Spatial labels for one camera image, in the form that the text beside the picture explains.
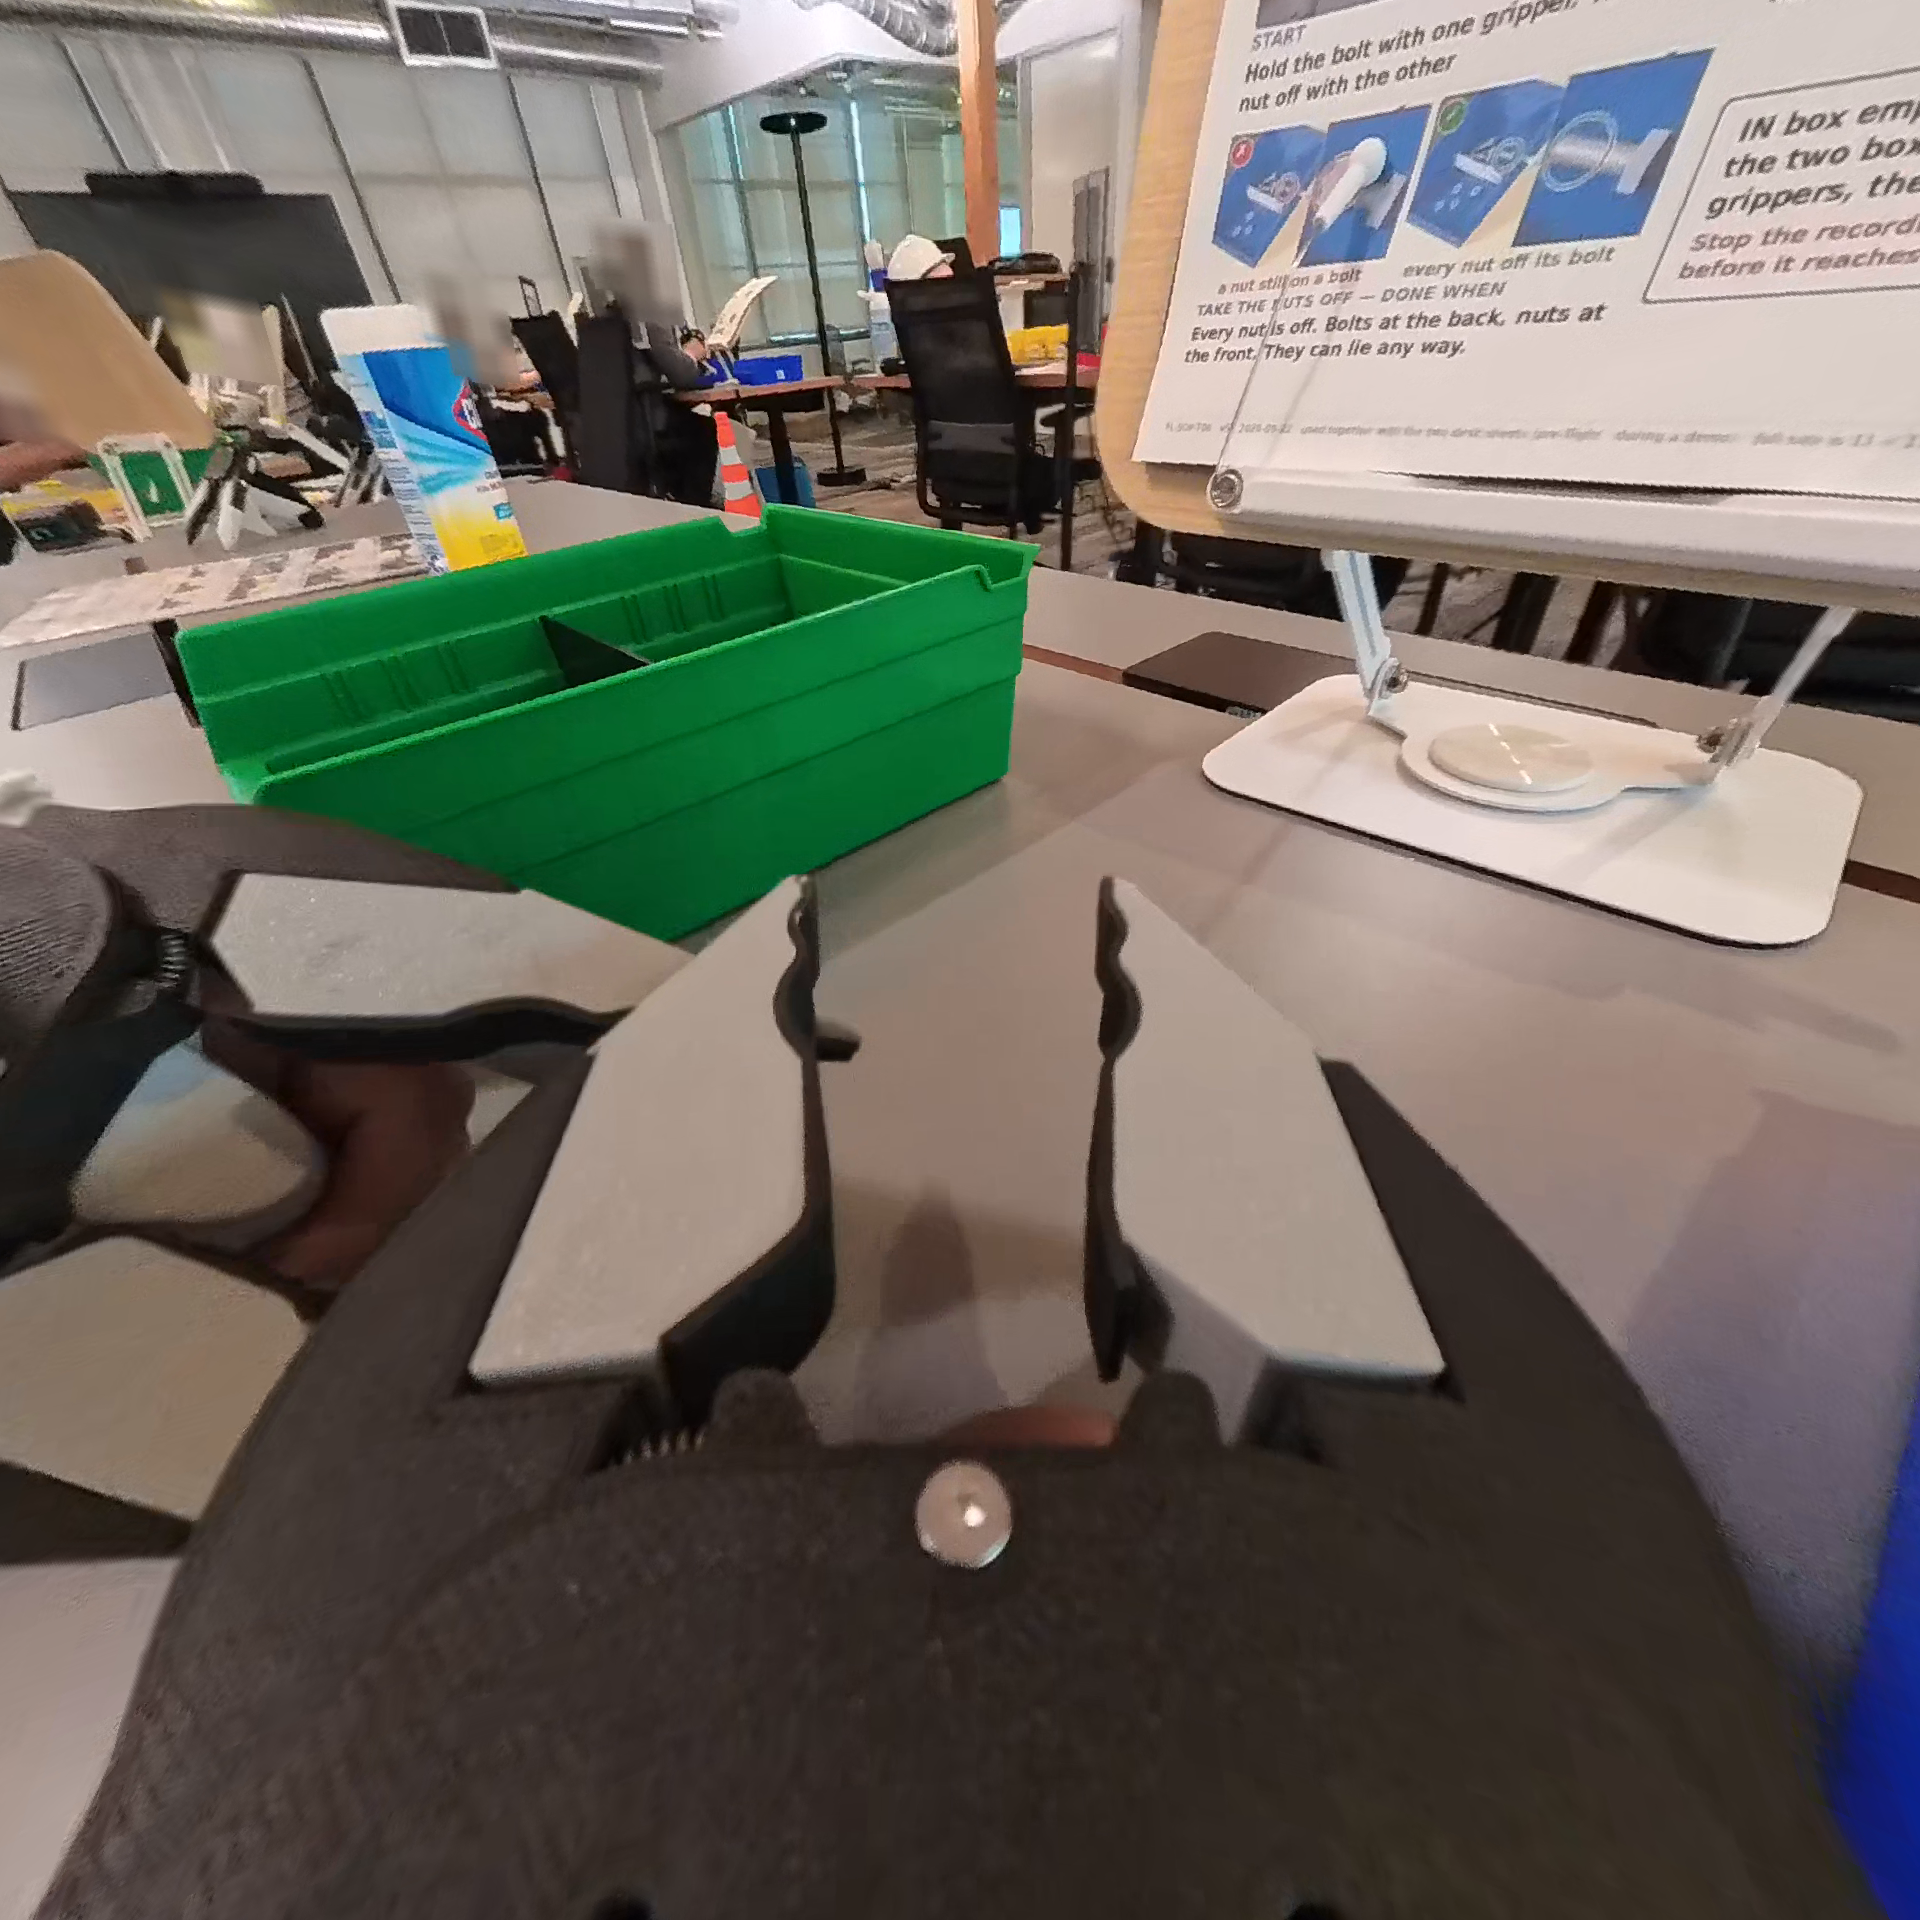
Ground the small green sign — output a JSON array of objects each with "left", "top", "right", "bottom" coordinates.
[{"left": 95, "top": 433, "right": 201, "bottom": 530}]

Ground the black wall screen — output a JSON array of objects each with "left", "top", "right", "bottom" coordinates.
[{"left": 8, "top": 171, "right": 376, "bottom": 331}]

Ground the black floor lamp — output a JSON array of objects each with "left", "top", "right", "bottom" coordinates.
[{"left": 756, "top": 108, "right": 875, "bottom": 490}]

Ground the person's left hand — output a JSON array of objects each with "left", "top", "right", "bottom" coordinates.
[{"left": 201, "top": 1049, "right": 480, "bottom": 1297}]

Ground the dark desk cable cover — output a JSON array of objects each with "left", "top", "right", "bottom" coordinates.
[{"left": 1123, "top": 631, "right": 1354, "bottom": 723}]

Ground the silver air duct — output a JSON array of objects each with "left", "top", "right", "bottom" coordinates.
[{"left": 0, "top": 0, "right": 663, "bottom": 86}]

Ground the printed instruction sheet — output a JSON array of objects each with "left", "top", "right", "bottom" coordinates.
[{"left": 1131, "top": 0, "right": 1920, "bottom": 502}]

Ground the blue plastic bin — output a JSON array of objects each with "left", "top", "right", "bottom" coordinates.
[{"left": 1815, "top": 1575, "right": 1920, "bottom": 1920}]

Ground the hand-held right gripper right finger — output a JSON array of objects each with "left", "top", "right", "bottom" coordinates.
[{"left": 1083, "top": 878, "right": 1447, "bottom": 1450}]

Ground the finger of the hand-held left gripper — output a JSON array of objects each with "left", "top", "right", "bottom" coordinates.
[{"left": 192, "top": 872, "right": 863, "bottom": 1071}]

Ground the wooden board stand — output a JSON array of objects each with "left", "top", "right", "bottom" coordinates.
[{"left": 0, "top": 249, "right": 220, "bottom": 452}]

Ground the white disinfecting wipes canister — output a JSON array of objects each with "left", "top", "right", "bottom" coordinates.
[{"left": 321, "top": 305, "right": 530, "bottom": 577}]

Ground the printed paper strip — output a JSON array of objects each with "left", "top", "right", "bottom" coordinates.
[{"left": 0, "top": 534, "right": 437, "bottom": 647}]

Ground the black office chair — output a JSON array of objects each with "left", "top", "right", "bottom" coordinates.
[{"left": 885, "top": 267, "right": 1104, "bottom": 542}]

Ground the green plastic bin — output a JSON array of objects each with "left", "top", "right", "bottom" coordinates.
[{"left": 176, "top": 504, "right": 1041, "bottom": 944}]

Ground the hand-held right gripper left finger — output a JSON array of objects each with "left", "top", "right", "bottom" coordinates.
[{"left": 469, "top": 878, "right": 836, "bottom": 1414}]

